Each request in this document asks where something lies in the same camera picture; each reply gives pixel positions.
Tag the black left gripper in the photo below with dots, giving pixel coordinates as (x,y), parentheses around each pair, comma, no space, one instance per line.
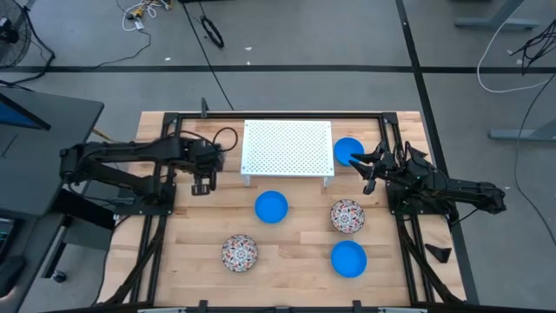
(206,156)

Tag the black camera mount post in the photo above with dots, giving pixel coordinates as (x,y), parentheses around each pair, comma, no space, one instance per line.
(204,108)

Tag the black triangular bracket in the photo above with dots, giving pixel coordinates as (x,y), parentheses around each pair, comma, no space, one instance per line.
(441,254)

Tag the blue plastic mini bowl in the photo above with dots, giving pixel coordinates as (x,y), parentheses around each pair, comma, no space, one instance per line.
(271,207)
(348,259)
(343,147)

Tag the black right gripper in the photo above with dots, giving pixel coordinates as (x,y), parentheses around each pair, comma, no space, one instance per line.
(388,167)

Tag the dark grey desk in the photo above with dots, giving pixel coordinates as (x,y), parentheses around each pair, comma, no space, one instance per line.
(52,126)

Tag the black frame clamp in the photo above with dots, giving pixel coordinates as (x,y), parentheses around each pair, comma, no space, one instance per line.
(203,306)
(357,306)

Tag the white perforated metal rack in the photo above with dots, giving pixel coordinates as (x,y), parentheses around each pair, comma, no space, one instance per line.
(286,148)

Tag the black floor fan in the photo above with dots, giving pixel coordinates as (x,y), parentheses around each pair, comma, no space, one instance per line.
(13,48)

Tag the small lit display panel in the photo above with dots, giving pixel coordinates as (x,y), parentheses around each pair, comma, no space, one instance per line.
(5,237)

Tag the grey metal table foot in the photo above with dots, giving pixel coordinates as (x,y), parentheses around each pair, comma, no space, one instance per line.
(521,134)
(495,22)

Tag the dark desk base leg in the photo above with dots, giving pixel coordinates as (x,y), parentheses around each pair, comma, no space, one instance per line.
(87,213)

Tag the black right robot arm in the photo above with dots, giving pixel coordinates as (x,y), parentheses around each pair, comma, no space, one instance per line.
(473,193)

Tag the floral patterned ceramic bowl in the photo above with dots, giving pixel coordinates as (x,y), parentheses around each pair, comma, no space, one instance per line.
(239,253)
(347,216)

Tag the black caster wheel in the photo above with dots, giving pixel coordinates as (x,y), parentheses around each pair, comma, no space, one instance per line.
(58,276)

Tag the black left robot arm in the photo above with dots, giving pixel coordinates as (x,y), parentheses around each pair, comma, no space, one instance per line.
(130,150)

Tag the monitor with blue screen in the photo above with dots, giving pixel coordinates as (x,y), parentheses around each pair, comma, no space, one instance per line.
(13,115)

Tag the black aluminium table frame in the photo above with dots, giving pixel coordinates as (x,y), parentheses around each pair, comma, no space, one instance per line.
(282,115)

